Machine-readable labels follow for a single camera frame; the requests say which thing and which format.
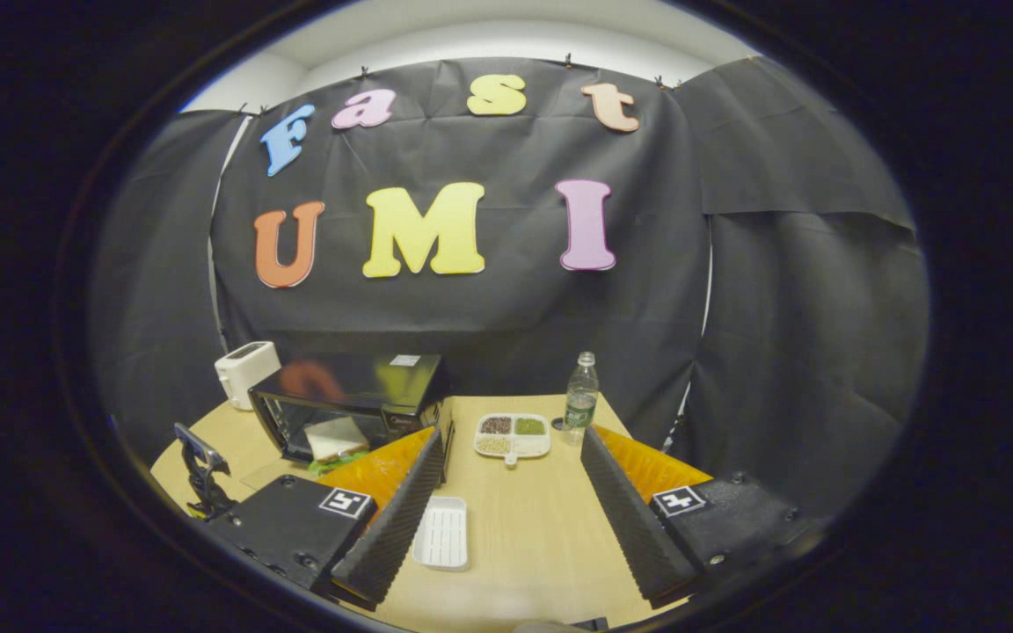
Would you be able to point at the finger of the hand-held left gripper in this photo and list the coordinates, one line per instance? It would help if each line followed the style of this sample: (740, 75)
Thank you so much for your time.
(199, 442)

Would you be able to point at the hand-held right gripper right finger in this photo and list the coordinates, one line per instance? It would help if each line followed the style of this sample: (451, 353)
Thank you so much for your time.
(630, 527)

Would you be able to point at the white divided bean plate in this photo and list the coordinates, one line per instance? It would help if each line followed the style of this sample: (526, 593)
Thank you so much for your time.
(511, 435)

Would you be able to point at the brown bread lettuce sandwich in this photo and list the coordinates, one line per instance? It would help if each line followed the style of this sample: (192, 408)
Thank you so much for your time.
(335, 437)

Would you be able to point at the white toaster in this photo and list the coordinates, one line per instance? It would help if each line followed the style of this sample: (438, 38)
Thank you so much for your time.
(247, 374)

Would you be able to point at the clear plastic water bottle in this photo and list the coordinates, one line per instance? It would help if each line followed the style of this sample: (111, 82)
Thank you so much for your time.
(581, 404)

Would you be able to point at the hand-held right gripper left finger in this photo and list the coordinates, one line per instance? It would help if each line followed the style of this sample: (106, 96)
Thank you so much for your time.
(392, 536)

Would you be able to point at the white ribbed plastic tray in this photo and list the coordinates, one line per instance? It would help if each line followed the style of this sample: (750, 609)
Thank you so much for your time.
(440, 534)

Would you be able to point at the black electric oven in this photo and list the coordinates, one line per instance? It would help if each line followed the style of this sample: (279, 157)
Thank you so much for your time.
(366, 382)

